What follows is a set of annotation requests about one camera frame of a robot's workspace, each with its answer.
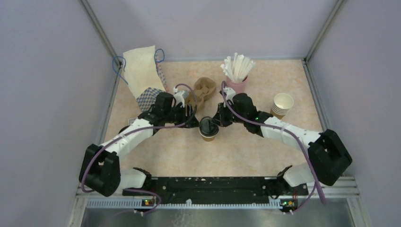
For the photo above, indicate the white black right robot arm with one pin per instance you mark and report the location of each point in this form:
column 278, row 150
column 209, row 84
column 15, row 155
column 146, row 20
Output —
column 326, row 156

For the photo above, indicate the black plastic cup lid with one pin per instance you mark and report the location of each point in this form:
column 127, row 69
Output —
column 208, row 127

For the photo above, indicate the blue checkered paper bag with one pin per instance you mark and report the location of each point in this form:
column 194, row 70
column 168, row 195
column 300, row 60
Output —
column 141, row 70

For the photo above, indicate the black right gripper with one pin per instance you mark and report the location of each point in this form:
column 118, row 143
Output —
column 220, row 117

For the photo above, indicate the single brown paper cup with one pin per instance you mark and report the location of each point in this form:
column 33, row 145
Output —
column 208, row 138

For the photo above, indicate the brown pulp cup carrier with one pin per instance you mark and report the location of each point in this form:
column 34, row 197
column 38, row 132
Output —
column 204, row 89

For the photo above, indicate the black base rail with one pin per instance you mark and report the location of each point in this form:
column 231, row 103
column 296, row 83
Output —
column 220, row 190

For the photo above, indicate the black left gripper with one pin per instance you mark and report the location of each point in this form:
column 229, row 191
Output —
column 190, row 121

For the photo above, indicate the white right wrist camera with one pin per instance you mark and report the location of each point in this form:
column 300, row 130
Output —
column 228, row 94

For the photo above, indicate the bundle of white straws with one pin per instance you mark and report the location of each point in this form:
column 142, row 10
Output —
column 238, row 67

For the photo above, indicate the small printed card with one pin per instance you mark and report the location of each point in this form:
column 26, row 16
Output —
column 131, row 121

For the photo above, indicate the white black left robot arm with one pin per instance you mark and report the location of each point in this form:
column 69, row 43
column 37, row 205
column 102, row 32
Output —
column 100, row 171

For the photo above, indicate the pink straw holder cup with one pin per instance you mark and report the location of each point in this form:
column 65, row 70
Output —
column 237, row 87

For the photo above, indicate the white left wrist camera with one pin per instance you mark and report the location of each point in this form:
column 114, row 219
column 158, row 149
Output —
column 180, row 97

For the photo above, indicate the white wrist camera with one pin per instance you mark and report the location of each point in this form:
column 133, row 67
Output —
column 228, row 94
column 180, row 97

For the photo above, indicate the stack of brown paper cups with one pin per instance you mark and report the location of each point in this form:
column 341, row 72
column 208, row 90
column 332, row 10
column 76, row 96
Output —
column 282, row 103

